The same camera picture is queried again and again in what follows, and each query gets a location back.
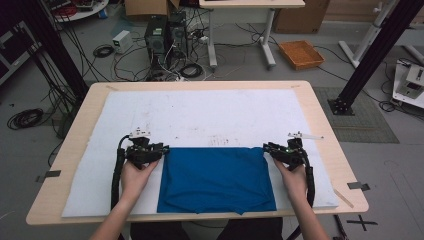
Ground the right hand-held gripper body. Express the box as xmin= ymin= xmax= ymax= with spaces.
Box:
xmin=276 ymin=131 xmax=325 ymax=172

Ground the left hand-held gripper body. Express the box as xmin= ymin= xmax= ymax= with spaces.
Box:
xmin=124 ymin=128 xmax=165 ymax=170

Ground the blue T-shirt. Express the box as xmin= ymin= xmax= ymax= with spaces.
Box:
xmin=156 ymin=146 xmax=278 ymax=216

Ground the person's left hand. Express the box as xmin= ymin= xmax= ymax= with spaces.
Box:
xmin=120 ymin=159 xmax=160 ymax=205

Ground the person's right hand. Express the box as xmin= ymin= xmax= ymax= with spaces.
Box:
xmin=273 ymin=158 xmax=310 ymax=205

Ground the white felt mat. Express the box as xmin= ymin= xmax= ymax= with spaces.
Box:
xmin=61 ymin=89 xmax=340 ymax=218

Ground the light wooden table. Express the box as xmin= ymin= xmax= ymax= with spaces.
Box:
xmin=25 ymin=80 xmax=370 ymax=226

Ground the thin wooden stick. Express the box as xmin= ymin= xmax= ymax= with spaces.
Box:
xmin=332 ymin=188 xmax=355 ymax=210

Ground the grey tape strip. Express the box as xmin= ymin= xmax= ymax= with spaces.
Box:
xmin=346 ymin=181 xmax=371 ymax=193
xmin=35 ymin=169 xmax=63 ymax=184

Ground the grey floor mat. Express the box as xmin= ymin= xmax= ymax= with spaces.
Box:
xmin=312 ymin=86 xmax=401 ymax=145

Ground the orange tray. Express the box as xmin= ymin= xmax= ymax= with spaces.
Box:
xmin=277 ymin=39 xmax=326 ymax=71

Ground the black tape cross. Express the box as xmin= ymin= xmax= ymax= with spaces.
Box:
xmin=346 ymin=214 xmax=380 ymax=232

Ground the black computer tower green label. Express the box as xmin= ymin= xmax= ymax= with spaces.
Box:
xmin=144 ymin=16 xmax=170 ymax=69

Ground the small white box device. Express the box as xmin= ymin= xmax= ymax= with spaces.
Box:
xmin=111 ymin=29 xmax=134 ymax=55

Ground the large cardboard box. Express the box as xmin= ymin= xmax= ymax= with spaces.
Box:
xmin=273 ymin=0 xmax=332 ymax=35

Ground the white machine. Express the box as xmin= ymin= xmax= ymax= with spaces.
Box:
xmin=392 ymin=63 xmax=424 ymax=110

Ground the white stand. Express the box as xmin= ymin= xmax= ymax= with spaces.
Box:
xmin=337 ymin=0 xmax=402 ymax=69

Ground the white desk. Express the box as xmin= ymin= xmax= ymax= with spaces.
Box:
xmin=198 ymin=0 xmax=306 ymax=70

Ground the round white table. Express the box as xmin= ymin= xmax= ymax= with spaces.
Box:
xmin=49 ymin=0 xmax=110 ymax=23

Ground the black flight case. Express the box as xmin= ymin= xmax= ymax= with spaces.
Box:
xmin=0 ymin=19 xmax=43 ymax=86

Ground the black sleeved cable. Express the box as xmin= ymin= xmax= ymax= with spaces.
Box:
xmin=110 ymin=134 xmax=132 ymax=212
xmin=298 ymin=148 xmax=317 ymax=208

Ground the coiled black cable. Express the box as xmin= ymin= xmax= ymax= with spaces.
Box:
xmin=6 ymin=107 xmax=46 ymax=131
xmin=92 ymin=43 xmax=115 ymax=59
xmin=179 ymin=62 xmax=205 ymax=80

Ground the black metal post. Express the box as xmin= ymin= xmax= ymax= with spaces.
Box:
xmin=327 ymin=0 xmax=424 ymax=117
xmin=15 ymin=0 xmax=90 ymax=101

